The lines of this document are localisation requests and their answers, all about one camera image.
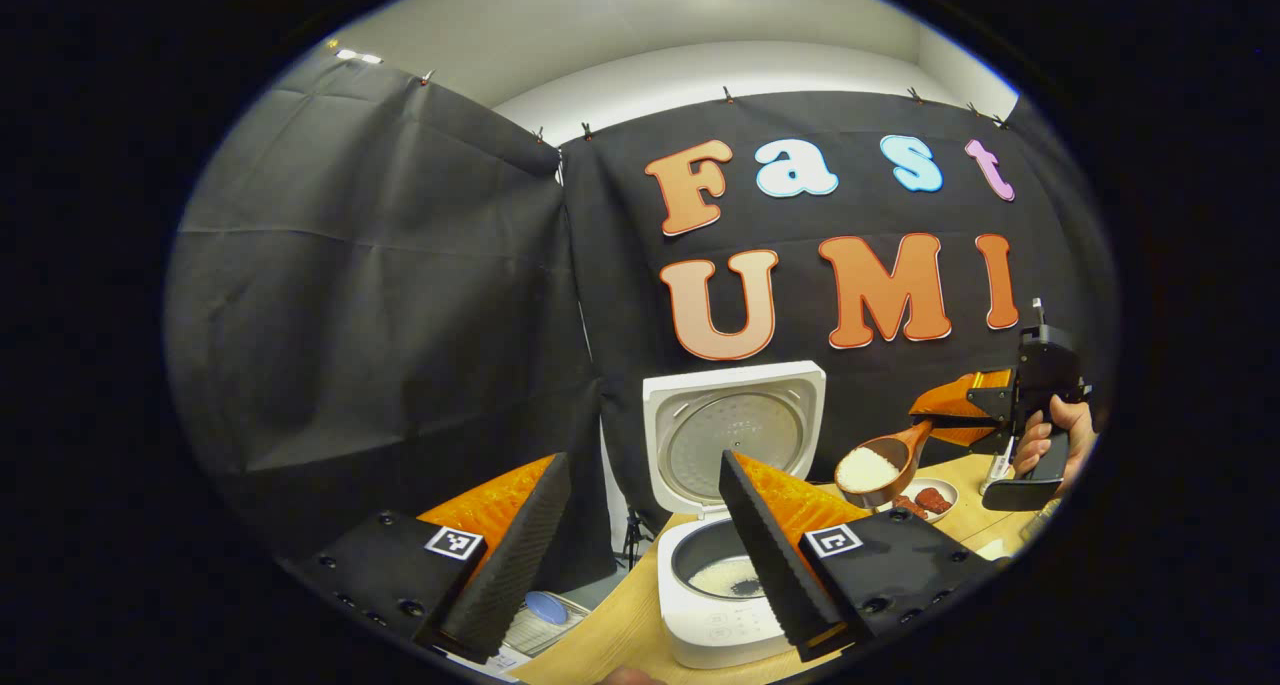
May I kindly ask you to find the black backdrop cloth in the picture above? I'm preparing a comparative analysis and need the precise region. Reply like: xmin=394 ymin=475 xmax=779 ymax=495
xmin=165 ymin=55 xmax=1119 ymax=606

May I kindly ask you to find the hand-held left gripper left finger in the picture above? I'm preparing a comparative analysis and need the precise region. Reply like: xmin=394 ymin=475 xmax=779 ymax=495
xmin=275 ymin=453 xmax=573 ymax=666

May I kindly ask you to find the round white plate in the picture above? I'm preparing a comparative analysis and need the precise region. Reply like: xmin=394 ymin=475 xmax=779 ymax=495
xmin=880 ymin=478 xmax=959 ymax=524

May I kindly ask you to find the wire mesh tray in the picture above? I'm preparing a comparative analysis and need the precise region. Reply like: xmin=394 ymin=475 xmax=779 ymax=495
xmin=498 ymin=590 xmax=593 ymax=658

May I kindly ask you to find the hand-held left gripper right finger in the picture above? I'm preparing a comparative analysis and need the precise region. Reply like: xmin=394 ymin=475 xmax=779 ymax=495
xmin=718 ymin=451 xmax=1011 ymax=664

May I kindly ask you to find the heap of white rice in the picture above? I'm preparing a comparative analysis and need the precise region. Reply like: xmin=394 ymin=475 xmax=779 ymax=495
xmin=835 ymin=445 xmax=901 ymax=494

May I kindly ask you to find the ring of white rice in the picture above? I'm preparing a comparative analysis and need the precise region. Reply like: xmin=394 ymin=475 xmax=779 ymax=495
xmin=690 ymin=557 xmax=766 ymax=599

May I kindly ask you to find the brown wooden spoon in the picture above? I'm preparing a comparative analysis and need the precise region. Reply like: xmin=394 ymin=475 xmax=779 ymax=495
xmin=834 ymin=420 xmax=936 ymax=511

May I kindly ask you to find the white rice cooker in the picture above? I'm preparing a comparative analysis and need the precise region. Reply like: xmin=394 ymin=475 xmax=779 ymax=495
xmin=642 ymin=361 xmax=828 ymax=670

